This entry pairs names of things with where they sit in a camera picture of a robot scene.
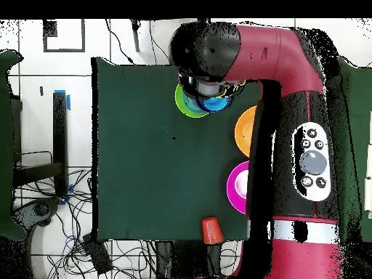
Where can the dark green table cloth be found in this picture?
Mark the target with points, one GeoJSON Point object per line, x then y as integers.
{"type": "Point", "coordinates": [145, 159]}

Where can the blue tape strip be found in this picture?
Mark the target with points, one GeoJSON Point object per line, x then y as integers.
{"type": "Point", "coordinates": [68, 101]}

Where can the large pink plastic bowl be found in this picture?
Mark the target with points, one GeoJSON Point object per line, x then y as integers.
{"type": "Point", "coordinates": [234, 197]}

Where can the black stand post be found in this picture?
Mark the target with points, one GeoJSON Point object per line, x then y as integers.
{"type": "Point", "coordinates": [60, 130]}

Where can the black power strip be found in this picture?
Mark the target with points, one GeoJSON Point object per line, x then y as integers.
{"type": "Point", "coordinates": [97, 254]}

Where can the large yellow-orange plastic bowl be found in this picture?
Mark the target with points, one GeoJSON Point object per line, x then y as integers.
{"type": "Point", "coordinates": [244, 130]}

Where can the light blue plastic bowl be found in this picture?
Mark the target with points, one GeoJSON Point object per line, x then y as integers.
{"type": "Point", "coordinates": [190, 106]}

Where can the dark blue plastic bowl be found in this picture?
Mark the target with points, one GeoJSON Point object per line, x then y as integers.
{"type": "Point", "coordinates": [200, 106]}

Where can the green cloth side table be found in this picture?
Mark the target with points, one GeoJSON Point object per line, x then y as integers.
{"type": "Point", "coordinates": [5, 145]}
{"type": "Point", "coordinates": [363, 116]}

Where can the green plastic bowl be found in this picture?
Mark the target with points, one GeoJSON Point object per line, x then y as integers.
{"type": "Point", "coordinates": [180, 107]}

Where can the light blue plastic cup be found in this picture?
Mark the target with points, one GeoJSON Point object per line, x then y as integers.
{"type": "Point", "coordinates": [216, 104]}

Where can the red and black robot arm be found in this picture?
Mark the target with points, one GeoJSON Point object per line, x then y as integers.
{"type": "Point", "coordinates": [276, 52]}

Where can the orange plastic cup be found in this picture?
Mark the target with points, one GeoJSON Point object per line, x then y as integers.
{"type": "Point", "coordinates": [213, 231]}

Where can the black stand leg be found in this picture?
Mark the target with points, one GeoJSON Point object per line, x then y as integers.
{"type": "Point", "coordinates": [204, 20]}
{"type": "Point", "coordinates": [135, 37]}

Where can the black square floor frame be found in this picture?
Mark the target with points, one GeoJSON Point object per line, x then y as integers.
{"type": "Point", "coordinates": [49, 29]}

